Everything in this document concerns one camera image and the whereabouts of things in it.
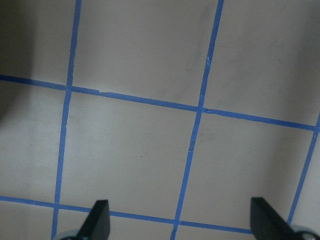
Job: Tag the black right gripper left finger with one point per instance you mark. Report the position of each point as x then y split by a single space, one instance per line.
97 225

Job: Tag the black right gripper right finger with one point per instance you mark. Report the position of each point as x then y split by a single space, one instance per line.
267 224

